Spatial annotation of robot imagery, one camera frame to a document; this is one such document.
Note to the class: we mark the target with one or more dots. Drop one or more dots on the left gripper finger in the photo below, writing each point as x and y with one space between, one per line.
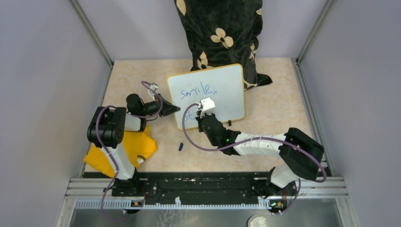
169 106
167 113

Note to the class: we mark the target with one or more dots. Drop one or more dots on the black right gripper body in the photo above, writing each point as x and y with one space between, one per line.
201 128

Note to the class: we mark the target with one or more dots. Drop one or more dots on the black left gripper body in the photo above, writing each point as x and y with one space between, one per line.
156 103

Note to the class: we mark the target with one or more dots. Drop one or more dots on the yellow-framed whiteboard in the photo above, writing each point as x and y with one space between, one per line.
224 85

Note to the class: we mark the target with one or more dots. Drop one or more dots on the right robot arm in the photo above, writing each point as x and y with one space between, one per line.
300 154

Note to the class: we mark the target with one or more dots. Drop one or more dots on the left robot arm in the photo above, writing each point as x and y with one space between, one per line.
109 125

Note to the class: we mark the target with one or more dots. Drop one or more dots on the yellow plastic object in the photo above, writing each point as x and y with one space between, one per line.
139 146

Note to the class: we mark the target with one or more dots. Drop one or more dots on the black floral pillow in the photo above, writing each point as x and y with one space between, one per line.
224 32

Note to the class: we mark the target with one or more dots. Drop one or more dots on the round metal disc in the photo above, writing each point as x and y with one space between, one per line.
258 220

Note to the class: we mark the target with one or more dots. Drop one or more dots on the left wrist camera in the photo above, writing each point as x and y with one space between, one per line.
153 90

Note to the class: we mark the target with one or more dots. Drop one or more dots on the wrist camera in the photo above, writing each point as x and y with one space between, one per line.
205 107
153 90

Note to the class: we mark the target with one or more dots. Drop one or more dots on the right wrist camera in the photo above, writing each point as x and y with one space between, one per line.
205 107

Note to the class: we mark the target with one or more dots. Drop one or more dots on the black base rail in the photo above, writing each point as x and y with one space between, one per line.
204 190

